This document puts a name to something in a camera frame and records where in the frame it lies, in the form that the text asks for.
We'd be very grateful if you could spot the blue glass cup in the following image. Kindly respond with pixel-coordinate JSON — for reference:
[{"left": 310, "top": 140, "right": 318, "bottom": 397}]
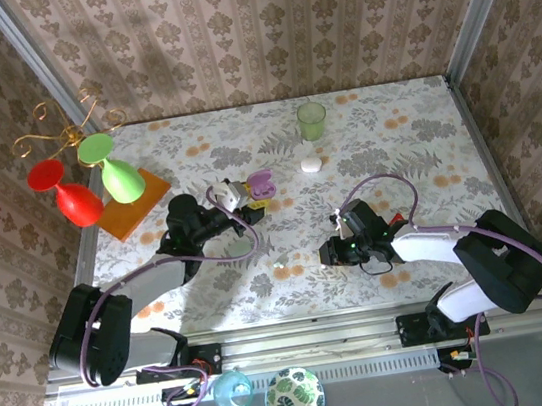
[{"left": 209, "top": 366, "right": 257, "bottom": 406}]

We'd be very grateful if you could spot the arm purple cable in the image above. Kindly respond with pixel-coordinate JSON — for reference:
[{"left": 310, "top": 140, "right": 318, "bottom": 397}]
[
  {"left": 330, "top": 150, "right": 542, "bottom": 406},
  {"left": 57, "top": 180, "right": 283, "bottom": 406}
]

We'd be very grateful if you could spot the green leaf print bowl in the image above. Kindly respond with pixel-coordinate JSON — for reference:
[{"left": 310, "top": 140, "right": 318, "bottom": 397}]
[{"left": 259, "top": 362, "right": 328, "bottom": 406}]

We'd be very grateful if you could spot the orange wooden base board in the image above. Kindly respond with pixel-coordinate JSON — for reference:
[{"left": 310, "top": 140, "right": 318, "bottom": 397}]
[{"left": 89, "top": 164, "right": 180, "bottom": 247}]

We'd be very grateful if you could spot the black connector block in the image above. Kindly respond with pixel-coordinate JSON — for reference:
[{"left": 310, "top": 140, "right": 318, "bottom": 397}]
[
  {"left": 435, "top": 343, "right": 483, "bottom": 378},
  {"left": 159, "top": 381, "right": 206, "bottom": 406}
]

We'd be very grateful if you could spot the red plastic goblet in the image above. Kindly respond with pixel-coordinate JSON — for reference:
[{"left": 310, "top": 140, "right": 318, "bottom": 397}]
[{"left": 24, "top": 152, "right": 107, "bottom": 235}]

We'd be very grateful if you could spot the green translucent plastic cup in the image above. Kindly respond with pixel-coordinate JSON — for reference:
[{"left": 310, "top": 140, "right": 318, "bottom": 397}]
[{"left": 293, "top": 99, "right": 332, "bottom": 144}]

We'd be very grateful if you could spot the white slotted cable duct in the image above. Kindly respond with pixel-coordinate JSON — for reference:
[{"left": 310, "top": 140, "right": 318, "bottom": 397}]
[{"left": 58, "top": 344, "right": 444, "bottom": 406}]

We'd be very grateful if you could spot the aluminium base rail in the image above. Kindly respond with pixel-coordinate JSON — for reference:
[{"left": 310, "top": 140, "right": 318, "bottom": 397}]
[{"left": 39, "top": 283, "right": 542, "bottom": 400}]

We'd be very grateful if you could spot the purple earbud charging case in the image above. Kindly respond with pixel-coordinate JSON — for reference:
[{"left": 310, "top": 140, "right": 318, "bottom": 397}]
[{"left": 244, "top": 166, "right": 279, "bottom": 201}]

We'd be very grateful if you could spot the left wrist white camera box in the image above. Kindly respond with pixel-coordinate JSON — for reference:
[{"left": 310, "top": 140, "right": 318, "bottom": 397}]
[{"left": 207, "top": 176, "right": 248, "bottom": 213}]

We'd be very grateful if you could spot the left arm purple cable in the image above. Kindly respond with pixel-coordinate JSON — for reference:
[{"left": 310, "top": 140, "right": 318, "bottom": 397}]
[{"left": 57, "top": 180, "right": 283, "bottom": 406}]

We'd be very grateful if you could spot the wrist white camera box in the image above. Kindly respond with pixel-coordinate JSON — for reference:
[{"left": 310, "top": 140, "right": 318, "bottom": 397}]
[
  {"left": 329, "top": 206, "right": 352, "bottom": 236},
  {"left": 207, "top": 176, "right": 248, "bottom": 213}
]

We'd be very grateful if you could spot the gold wire glass stand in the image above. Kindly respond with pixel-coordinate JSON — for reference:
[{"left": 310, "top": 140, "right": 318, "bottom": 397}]
[{"left": 5, "top": 80, "right": 133, "bottom": 162}]

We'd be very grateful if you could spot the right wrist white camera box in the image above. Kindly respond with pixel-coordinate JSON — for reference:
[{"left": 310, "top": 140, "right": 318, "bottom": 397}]
[{"left": 329, "top": 206, "right": 352, "bottom": 236}]

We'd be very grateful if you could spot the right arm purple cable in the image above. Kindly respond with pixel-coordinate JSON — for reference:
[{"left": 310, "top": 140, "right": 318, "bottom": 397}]
[{"left": 330, "top": 150, "right": 542, "bottom": 406}]

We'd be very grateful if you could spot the green plastic goblet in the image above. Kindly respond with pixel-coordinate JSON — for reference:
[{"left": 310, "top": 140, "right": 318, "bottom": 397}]
[{"left": 74, "top": 128, "right": 149, "bottom": 211}]

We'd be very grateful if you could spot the floral tablecloth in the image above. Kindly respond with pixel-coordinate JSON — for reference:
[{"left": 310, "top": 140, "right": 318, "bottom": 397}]
[{"left": 56, "top": 65, "right": 541, "bottom": 351}]

